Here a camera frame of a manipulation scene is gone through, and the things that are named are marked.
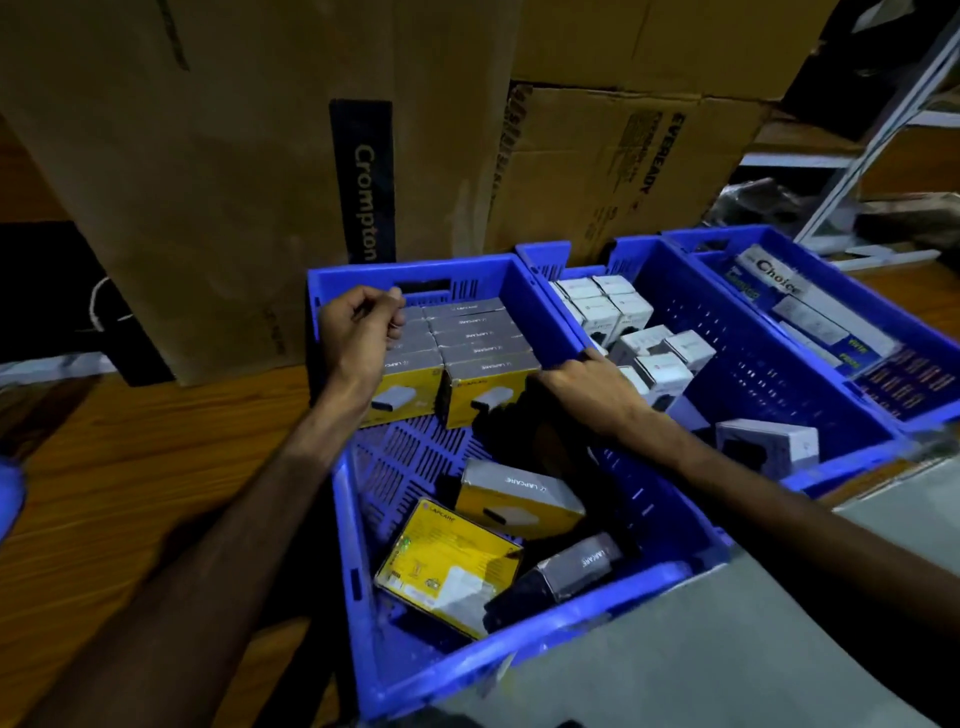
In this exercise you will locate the person's right hand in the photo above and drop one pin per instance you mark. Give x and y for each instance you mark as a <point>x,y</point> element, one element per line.
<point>596,397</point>

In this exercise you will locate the person's left hand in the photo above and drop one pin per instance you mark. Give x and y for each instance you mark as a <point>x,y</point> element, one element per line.
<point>352,337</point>

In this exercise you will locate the person's left fingers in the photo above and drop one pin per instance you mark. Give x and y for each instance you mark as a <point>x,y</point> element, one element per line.
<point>390,311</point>

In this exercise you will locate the person's right fingers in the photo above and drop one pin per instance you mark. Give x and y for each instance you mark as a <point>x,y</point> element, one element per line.
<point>562,377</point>

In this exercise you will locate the person's left forearm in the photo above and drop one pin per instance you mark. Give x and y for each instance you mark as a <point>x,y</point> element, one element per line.
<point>225,570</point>

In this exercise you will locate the person's right forearm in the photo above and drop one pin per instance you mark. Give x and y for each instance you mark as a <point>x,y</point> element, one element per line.
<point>787,517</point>

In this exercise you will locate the cluster of small white boxes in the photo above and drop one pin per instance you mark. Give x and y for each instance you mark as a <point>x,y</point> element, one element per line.
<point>637,345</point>

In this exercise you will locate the rows of yellow grey boxes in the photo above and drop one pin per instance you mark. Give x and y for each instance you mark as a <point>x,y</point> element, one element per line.
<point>480,349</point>

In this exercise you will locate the loose yellow grey box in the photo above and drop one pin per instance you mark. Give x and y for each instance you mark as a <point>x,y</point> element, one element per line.
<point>517,499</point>

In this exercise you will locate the blue crate with yellow boxes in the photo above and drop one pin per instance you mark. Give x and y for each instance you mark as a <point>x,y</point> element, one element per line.
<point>645,547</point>

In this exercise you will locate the blue crate with white boxes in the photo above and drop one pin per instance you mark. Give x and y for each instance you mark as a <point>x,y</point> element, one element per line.
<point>757,375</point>

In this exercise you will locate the grey black box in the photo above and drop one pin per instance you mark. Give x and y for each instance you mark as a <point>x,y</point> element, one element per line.
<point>570,574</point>

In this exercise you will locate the long blue green carton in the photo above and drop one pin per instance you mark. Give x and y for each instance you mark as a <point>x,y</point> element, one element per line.
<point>757,300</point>

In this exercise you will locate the single white black carton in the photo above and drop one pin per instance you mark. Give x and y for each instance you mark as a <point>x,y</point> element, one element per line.
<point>765,446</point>

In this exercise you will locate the cardboard box black print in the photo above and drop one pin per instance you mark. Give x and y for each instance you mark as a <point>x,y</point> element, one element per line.
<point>592,165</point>

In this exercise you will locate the flat yellow box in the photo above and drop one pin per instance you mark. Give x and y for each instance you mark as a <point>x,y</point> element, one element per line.
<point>442,562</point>

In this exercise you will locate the large cardboard box black label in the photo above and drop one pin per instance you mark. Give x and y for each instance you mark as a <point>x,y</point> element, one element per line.
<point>225,150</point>

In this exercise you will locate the dark plastic wrapped item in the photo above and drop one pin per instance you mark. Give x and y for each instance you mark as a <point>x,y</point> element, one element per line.
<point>757,206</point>
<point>911,221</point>

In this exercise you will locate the long white carton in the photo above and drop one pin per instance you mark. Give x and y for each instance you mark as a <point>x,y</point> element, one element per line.
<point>817,300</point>

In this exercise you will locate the grey flat sheet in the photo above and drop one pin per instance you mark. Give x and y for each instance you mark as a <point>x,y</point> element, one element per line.
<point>712,645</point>

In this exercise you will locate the black case white line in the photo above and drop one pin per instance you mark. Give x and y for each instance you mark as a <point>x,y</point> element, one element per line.
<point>45,300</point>

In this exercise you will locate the dark blue printed pack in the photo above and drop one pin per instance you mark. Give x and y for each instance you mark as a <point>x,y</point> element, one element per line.
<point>911,379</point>

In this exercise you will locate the plain cardboard box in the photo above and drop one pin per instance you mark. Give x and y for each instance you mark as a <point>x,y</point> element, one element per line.
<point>660,41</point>

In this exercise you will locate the blue crate with long cartons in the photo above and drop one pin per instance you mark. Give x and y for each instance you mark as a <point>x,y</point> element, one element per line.
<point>922,337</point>

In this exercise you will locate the blue plastic object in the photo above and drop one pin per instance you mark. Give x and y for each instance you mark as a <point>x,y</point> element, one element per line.
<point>9,499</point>

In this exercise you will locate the black bag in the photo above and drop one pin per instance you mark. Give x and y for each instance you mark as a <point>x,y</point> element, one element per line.
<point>855,67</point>

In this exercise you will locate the white metal shelf frame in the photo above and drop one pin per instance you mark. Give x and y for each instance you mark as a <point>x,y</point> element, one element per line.
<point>885,127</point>

